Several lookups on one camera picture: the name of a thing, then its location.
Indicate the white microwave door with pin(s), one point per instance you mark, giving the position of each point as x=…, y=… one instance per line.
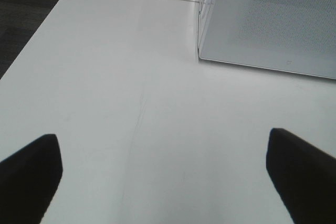
x=296, y=36

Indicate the white microwave oven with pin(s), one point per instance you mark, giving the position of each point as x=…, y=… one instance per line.
x=204, y=7

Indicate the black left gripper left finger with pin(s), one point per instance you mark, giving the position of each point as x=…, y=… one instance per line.
x=29, y=180

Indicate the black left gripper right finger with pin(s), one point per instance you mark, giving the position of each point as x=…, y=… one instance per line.
x=303, y=176

